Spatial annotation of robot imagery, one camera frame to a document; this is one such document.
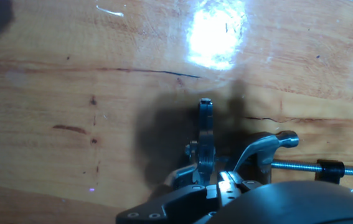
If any black cast iron C-clamp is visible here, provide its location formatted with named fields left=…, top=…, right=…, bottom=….
left=215, top=124, right=353, bottom=185

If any round metal lever mechanism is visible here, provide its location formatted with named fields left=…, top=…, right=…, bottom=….
left=184, top=98, right=217, bottom=187

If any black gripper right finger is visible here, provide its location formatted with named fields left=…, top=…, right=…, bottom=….
left=217, top=169, right=263, bottom=207

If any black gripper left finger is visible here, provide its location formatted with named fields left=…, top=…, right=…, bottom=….
left=115, top=183, right=220, bottom=224

